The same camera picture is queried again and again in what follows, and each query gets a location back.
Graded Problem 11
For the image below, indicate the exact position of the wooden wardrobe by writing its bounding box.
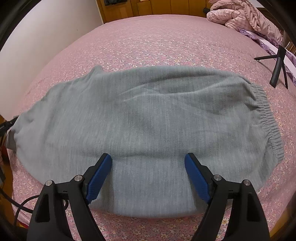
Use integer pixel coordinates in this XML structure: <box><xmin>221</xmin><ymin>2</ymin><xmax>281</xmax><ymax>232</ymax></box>
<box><xmin>96</xmin><ymin>0</ymin><xmax>211</xmax><ymax>23</ymax></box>

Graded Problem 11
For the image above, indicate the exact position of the pink quilted comforter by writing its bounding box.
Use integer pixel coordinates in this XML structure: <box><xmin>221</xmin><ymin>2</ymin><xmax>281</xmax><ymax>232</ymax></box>
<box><xmin>207</xmin><ymin>0</ymin><xmax>283</xmax><ymax>45</ymax></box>

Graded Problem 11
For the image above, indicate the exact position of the purple ruffled pillow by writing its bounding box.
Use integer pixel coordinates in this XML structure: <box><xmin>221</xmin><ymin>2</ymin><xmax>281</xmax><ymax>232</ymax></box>
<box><xmin>239</xmin><ymin>29</ymin><xmax>295</xmax><ymax>85</ymax></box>

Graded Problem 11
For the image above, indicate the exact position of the black cable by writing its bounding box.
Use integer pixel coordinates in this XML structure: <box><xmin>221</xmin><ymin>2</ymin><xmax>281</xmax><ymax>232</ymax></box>
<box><xmin>0</xmin><ymin>187</ymin><xmax>69</xmax><ymax>229</ymax></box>

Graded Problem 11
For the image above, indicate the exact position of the black mini tripod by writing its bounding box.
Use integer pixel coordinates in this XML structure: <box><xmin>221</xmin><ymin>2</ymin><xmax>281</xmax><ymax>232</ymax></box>
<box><xmin>254</xmin><ymin>45</ymin><xmax>288</xmax><ymax>89</ymax></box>

